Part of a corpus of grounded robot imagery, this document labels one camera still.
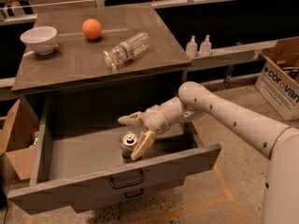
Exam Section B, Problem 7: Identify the grey metal shelf rail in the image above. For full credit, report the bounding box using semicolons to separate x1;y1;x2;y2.
188;40;277;72

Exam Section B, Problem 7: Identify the orange fruit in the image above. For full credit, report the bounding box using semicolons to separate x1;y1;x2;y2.
82;19;102;40

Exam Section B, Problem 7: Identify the black top drawer handle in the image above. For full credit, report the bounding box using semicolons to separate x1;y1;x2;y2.
110;171;144;189

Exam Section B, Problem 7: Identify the hand sanitizer bottle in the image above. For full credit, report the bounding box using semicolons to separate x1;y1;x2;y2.
199;35;212;57
186;35;197;58

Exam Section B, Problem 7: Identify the left hand sanitizer bottle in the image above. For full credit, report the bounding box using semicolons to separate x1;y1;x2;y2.
186;35;197;58

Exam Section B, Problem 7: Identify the brown cardboard box left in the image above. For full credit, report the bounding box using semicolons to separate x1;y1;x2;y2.
0;100;38;180

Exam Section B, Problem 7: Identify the clear plastic water bottle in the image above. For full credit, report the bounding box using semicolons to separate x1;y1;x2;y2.
104;32;150;70

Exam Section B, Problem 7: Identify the grey cabinet with counter top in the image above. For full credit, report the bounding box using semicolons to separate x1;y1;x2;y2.
11;4;192;126

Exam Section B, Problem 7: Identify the open grey top drawer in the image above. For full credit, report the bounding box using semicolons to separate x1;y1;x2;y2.
7;75;222;216

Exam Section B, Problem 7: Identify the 7up soda can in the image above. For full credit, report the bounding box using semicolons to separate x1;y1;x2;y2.
121;132;138;162

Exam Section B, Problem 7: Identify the black lower drawer handle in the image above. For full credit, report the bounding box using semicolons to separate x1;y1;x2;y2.
124;189;143;199

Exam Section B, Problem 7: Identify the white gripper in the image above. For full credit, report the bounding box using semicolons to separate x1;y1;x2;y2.
118;105;170;161

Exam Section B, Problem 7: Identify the white ceramic bowl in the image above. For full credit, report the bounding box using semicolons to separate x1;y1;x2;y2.
21;26;58;55

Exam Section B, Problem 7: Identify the black drawer handle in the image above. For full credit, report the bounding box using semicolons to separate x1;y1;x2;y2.
110;171;144;189
124;189;143;199

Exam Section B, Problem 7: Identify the right hand sanitizer bottle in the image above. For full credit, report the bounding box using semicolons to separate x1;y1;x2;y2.
199;35;212;57

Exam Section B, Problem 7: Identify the white corovan cardboard box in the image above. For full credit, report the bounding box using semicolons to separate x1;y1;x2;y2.
255;37;299;121

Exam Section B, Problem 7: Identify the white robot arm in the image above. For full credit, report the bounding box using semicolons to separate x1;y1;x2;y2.
118;81;299;224

